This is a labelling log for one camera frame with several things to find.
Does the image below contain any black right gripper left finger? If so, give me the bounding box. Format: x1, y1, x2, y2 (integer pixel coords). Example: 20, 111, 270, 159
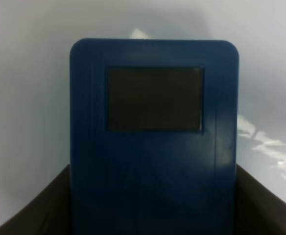
0, 165, 72, 235

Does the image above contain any white whiteboard with aluminium frame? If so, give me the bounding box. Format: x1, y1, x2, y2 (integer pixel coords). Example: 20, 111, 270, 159
0, 0, 286, 225

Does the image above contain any blue board eraser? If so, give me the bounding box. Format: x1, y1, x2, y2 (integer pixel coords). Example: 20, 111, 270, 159
70, 38, 239, 235

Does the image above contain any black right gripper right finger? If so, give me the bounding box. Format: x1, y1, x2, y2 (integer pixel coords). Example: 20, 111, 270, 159
234, 165, 286, 235

